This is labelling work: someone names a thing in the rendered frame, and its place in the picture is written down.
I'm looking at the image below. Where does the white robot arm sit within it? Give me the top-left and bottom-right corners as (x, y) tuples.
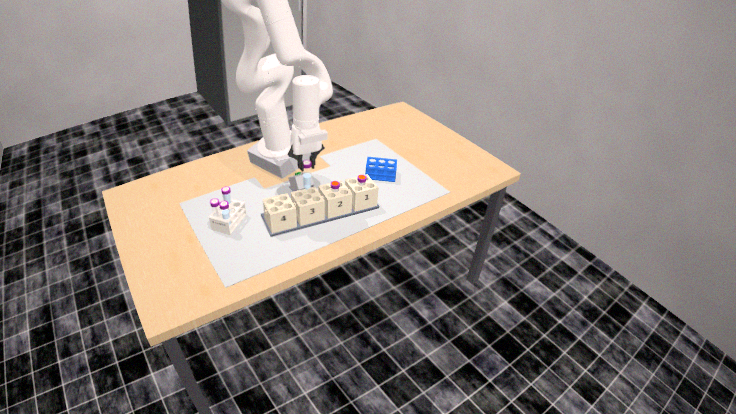
(221, 0), (333, 159)

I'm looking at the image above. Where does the blue tube rack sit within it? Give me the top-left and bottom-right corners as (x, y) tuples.
(365, 157), (397, 182)

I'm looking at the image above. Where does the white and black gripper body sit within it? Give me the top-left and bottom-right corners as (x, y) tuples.
(290, 124), (322, 155)

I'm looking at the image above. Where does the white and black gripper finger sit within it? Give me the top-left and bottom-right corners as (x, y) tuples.
(287, 144), (304, 172)
(310, 144), (325, 169)

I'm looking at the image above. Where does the grey bench mat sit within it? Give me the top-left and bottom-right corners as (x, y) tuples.
(179, 139), (450, 288)

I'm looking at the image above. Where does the white tube rack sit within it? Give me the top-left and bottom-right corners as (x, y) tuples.
(209, 199), (247, 235)

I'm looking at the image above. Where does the beige bucket adapter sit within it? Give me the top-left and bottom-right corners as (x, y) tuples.
(291, 187), (325, 226)
(318, 181), (352, 219)
(263, 193), (297, 233)
(345, 175), (379, 211)

